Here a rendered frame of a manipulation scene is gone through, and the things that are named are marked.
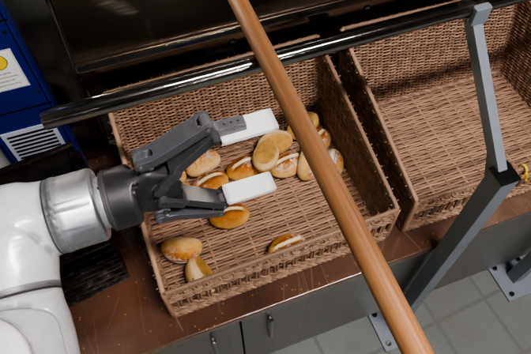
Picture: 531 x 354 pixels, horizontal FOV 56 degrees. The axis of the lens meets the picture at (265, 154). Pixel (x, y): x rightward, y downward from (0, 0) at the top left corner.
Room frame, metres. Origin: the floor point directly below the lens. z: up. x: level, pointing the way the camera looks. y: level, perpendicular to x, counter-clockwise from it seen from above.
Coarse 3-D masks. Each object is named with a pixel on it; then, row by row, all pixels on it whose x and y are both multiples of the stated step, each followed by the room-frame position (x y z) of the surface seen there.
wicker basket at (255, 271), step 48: (192, 96) 0.82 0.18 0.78; (336, 96) 0.83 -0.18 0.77; (144, 144) 0.74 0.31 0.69; (240, 144) 0.81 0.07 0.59; (336, 144) 0.79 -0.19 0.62; (288, 192) 0.66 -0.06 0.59; (384, 192) 0.58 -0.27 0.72; (240, 240) 0.52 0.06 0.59; (336, 240) 0.48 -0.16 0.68; (192, 288) 0.36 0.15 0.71; (240, 288) 0.39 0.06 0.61
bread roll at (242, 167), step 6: (240, 156) 0.74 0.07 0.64; (246, 156) 0.73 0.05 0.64; (234, 162) 0.72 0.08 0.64; (240, 162) 0.72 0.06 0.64; (246, 162) 0.72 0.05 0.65; (252, 162) 0.72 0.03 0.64; (228, 168) 0.71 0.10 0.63; (234, 168) 0.70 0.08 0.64; (240, 168) 0.70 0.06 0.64; (246, 168) 0.70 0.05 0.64; (252, 168) 0.71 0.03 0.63; (228, 174) 0.70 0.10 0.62; (234, 174) 0.69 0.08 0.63; (240, 174) 0.69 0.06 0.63; (246, 174) 0.69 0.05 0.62; (252, 174) 0.70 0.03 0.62; (234, 180) 0.69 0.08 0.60
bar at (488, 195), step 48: (480, 0) 0.69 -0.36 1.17; (528, 0) 0.72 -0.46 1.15; (288, 48) 0.57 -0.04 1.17; (336, 48) 0.59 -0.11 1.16; (480, 48) 0.64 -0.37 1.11; (96, 96) 0.48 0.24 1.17; (144, 96) 0.48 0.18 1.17; (480, 96) 0.59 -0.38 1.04; (480, 192) 0.49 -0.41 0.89; (432, 288) 0.47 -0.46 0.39; (528, 288) 0.61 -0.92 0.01; (384, 336) 0.45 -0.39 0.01
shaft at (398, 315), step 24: (240, 0) 0.65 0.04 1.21; (240, 24) 0.61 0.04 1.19; (264, 48) 0.54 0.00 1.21; (264, 72) 0.50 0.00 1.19; (288, 96) 0.45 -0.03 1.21; (288, 120) 0.42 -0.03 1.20; (312, 144) 0.37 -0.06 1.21; (312, 168) 0.34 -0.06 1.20; (336, 168) 0.34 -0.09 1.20; (336, 192) 0.30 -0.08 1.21; (336, 216) 0.27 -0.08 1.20; (360, 216) 0.27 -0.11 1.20; (360, 240) 0.24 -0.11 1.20; (360, 264) 0.21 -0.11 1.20; (384, 264) 0.21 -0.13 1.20; (384, 288) 0.18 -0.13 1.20; (384, 312) 0.16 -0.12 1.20; (408, 312) 0.16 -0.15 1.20; (408, 336) 0.13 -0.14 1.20
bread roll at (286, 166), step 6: (282, 156) 0.73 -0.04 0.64; (288, 156) 0.73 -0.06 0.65; (294, 156) 0.73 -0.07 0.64; (282, 162) 0.72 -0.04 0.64; (288, 162) 0.72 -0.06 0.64; (294, 162) 0.72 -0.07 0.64; (276, 168) 0.71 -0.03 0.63; (282, 168) 0.70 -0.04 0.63; (288, 168) 0.71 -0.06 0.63; (294, 168) 0.71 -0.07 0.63; (276, 174) 0.70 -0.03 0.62; (282, 174) 0.70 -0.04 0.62; (288, 174) 0.70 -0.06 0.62; (294, 174) 0.70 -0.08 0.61
